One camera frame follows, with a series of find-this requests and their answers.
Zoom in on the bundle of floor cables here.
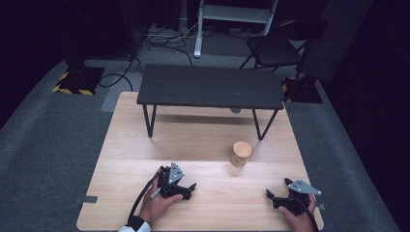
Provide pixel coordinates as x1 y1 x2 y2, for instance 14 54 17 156
140 21 198 67

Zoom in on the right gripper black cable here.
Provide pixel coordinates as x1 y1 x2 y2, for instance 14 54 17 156
293 192 319 232

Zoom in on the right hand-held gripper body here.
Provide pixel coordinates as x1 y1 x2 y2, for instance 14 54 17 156
272 179 323 217

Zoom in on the wooden cylinder jar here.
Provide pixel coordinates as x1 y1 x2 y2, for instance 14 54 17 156
229 140 253 168

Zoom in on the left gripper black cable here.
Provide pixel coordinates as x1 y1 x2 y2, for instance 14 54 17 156
127 173 162 224

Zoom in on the person's right hand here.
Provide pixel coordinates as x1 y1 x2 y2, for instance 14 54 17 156
278 194 319 232

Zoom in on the black yellow-striped base plate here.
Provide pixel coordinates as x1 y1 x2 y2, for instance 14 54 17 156
280 74 324 105
51 66 105 97

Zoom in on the small black raised shelf table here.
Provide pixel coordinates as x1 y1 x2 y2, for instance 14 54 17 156
135 63 285 142

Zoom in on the black looped floor cable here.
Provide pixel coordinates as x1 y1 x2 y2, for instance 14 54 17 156
98 53 144 93

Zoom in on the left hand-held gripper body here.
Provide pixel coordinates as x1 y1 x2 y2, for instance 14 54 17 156
158 161 191 201

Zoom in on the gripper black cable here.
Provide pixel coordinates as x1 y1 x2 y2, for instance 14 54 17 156
127 173 162 224
293 192 319 232

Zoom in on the black folding chair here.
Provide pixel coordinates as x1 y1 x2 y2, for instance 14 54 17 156
239 18 329 81

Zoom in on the white metal stand frame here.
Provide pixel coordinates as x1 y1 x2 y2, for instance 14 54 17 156
192 0 280 59

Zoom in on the person's left hand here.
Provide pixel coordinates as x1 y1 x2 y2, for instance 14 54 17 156
138 175 184 226

